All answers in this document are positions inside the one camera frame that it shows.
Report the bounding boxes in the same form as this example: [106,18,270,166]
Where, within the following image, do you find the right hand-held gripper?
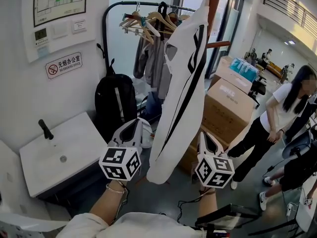
[194,131,235,189]

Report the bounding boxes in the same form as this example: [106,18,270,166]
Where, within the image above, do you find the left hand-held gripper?
[98,119,145,182]

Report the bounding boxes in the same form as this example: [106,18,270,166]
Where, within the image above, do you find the white jacket with black stripes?
[146,0,211,185]

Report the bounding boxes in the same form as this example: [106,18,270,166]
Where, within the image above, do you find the wooden coat stand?
[204,0,231,49]

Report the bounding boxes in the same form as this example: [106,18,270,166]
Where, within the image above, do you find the person's left forearm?
[89,179,128,227]

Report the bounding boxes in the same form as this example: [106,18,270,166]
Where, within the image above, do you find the person's right forearm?
[198,187,218,219]

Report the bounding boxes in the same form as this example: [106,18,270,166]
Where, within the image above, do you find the white bag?
[138,118,156,150]

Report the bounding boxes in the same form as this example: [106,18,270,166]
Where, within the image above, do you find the black backpack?
[95,58,138,143]

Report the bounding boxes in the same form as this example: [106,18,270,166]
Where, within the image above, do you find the dark blue bag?
[143,90,164,120]

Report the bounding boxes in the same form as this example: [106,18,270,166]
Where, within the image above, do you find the brown wrist band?
[199,188,216,197]

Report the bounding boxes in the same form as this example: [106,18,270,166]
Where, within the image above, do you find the white sink basin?
[19,111,109,198]

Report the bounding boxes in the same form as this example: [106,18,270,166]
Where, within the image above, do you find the dark sink cabinet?
[37,157,109,213]

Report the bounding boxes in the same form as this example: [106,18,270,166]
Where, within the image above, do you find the black glossy board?
[195,203,263,233]

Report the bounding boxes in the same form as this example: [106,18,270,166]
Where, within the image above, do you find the black office chair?
[247,79,267,109]

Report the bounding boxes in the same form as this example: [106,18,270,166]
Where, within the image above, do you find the grey hanging jacket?
[133,31,179,100]

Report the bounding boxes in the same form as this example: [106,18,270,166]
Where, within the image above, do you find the black faucet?
[38,119,54,140]

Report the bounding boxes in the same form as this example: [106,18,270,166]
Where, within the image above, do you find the teal packets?
[229,57,260,83]

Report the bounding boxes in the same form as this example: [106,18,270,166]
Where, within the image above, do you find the grey floor fan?
[282,130,317,161]

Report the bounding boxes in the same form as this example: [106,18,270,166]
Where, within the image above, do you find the no smoking sign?
[45,53,83,80]

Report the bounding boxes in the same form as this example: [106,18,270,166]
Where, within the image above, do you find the black garment rack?
[102,0,196,84]

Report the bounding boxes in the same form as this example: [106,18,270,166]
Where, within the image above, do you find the white table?
[294,175,317,233]

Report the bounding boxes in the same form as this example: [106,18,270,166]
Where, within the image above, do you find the bunch of wooden hangers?
[119,2,191,44]

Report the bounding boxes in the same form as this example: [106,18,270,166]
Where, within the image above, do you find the black framed glass door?
[173,0,248,79]

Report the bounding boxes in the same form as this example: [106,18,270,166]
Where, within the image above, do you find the white drawer cabinet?
[0,212,67,238]

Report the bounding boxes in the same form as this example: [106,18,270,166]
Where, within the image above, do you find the evacuation map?
[33,0,88,27]

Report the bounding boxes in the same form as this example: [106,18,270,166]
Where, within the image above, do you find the white notice panel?
[21,0,97,63]

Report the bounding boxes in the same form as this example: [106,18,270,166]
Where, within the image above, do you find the black balcony railing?
[262,0,317,42]

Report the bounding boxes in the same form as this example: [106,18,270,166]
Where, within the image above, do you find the silver bracelet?
[106,182,126,194]

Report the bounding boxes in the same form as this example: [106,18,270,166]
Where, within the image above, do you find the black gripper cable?
[177,192,206,224]

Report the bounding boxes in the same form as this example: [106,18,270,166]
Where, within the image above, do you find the labelled white wall switch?
[71,19,87,34]

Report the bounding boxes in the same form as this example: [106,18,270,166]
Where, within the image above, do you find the plain white wall switch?
[51,21,69,39]

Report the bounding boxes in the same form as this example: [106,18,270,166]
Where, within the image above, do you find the wall thermostat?
[34,28,50,47]

